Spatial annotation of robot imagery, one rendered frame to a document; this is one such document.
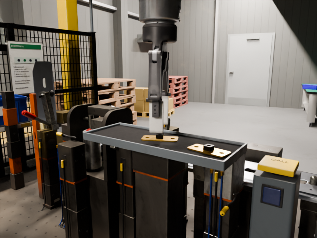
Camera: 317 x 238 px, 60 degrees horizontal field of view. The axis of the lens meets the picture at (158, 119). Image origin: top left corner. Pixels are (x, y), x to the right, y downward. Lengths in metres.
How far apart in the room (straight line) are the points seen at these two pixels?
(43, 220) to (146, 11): 0.96
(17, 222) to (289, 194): 1.07
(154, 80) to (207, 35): 8.75
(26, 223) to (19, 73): 0.89
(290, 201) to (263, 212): 0.05
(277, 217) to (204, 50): 8.83
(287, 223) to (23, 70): 1.60
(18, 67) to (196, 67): 7.92
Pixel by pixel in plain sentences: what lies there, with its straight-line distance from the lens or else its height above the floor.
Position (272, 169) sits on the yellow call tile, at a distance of 0.52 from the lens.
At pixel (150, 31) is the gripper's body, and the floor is 1.40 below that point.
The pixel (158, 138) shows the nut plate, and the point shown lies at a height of 1.16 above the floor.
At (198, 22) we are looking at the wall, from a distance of 9.41.
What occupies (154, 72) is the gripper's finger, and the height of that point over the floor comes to 1.32.
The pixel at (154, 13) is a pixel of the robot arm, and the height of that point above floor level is 1.43.
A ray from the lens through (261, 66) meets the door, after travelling 8.90.
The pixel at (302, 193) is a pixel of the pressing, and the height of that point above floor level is 1.00.
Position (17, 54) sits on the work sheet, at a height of 1.38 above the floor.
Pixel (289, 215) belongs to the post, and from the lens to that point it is 0.54.
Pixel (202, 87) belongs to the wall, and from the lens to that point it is 9.31.
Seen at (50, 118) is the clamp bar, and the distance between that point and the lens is 1.26.
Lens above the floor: 1.34
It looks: 12 degrees down
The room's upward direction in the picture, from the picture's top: straight up
